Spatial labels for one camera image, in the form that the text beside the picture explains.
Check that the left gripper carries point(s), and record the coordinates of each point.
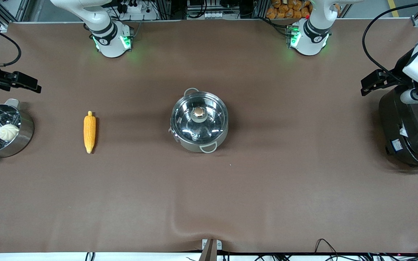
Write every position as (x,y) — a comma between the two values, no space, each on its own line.
(399,69)

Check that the yellow corn cob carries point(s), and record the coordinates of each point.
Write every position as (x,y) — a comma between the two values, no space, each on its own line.
(89,132)

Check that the glass pot lid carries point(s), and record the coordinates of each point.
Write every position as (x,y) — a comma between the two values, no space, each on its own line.
(199,114)

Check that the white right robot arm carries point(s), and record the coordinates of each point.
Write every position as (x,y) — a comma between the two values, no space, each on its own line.
(105,32)

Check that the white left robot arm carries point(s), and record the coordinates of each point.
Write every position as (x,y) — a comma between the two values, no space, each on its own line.
(312,34)

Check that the steel steamer pot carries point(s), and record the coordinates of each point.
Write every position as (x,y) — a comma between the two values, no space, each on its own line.
(25,132)

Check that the stainless steel cooking pot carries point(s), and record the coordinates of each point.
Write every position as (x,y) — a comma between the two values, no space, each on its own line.
(214,144)

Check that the white steamed bun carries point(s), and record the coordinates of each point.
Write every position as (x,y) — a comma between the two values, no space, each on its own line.
(8,132)

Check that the black rice cooker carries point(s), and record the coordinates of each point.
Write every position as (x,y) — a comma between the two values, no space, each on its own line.
(408,137)

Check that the pile of orange snack packs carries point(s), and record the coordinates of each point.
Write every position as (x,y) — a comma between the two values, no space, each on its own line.
(289,9)

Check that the small white power strip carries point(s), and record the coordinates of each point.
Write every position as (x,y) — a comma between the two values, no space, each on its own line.
(215,15)

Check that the brown table mat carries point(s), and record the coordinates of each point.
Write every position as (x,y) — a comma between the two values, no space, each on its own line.
(209,199)

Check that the metal table edge bracket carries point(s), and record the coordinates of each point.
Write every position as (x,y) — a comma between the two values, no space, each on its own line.
(210,248)

